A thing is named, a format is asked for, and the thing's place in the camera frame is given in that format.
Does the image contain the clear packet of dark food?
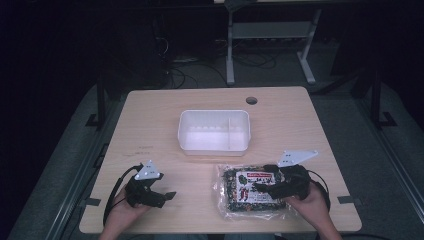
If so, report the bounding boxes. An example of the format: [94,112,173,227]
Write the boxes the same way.
[213,162,295,221]

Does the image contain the person's right hand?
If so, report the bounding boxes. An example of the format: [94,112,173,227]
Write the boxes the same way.
[284,181,330,231]

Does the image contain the white plastic container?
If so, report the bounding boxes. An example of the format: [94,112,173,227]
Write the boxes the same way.
[177,109,252,157]

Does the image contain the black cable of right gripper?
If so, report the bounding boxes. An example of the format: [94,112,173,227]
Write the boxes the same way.
[307,169,332,212]

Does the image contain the black metal stand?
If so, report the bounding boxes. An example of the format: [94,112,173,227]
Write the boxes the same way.
[85,75,108,132]
[369,66,398,130]

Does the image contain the black cables on floor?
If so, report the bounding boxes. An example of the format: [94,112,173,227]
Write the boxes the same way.
[164,49,278,90]

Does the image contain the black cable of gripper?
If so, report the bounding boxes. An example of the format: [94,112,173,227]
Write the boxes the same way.
[102,164,144,228]
[307,169,332,212]

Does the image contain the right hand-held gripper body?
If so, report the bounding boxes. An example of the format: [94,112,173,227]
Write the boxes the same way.
[267,150,319,201]

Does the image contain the grey tape strip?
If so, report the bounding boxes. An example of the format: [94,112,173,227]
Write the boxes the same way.
[337,195,363,206]
[79,197,102,207]

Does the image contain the person's left hand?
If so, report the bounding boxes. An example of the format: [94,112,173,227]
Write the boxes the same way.
[106,187,152,232]

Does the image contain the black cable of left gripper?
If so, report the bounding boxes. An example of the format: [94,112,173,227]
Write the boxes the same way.
[102,164,144,228]

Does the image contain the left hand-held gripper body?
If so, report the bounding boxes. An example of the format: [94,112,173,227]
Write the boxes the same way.
[124,159,167,209]

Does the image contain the white metal desk frame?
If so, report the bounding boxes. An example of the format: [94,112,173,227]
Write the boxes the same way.
[224,0,323,87]

